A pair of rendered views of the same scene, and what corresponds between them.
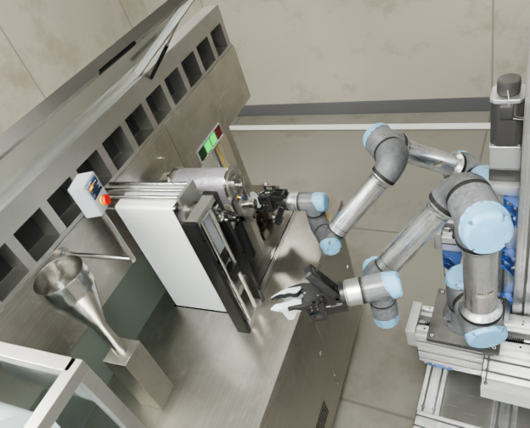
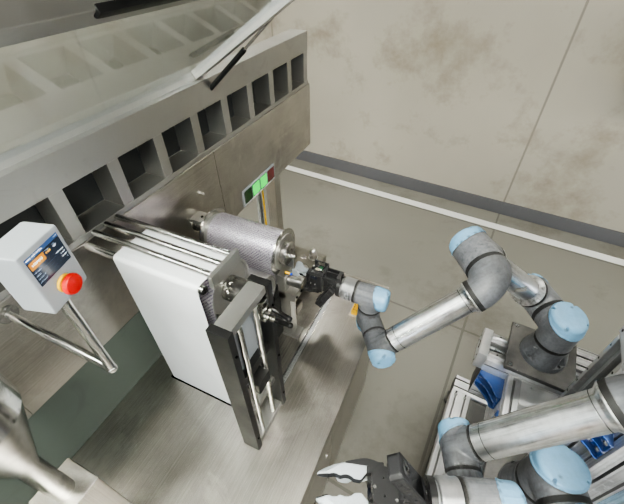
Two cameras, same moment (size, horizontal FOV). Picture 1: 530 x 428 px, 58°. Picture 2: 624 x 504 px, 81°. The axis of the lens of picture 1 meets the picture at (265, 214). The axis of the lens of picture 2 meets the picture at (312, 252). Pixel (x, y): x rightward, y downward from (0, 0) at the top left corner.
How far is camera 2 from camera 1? 0.79 m
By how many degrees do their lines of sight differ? 8
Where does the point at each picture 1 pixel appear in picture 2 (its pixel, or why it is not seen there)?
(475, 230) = not seen: outside the picture
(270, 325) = (287, 445)
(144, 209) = (156, 275)
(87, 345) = not seen: hidden behind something
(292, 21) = (352, 83)
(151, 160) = (186, 192)
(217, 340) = (214, 448)
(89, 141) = (97, 150)
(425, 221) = (582, 424)
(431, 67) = (462, 161)
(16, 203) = not seen: outside the picture
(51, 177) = (8, 193)
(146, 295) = (138, 358)
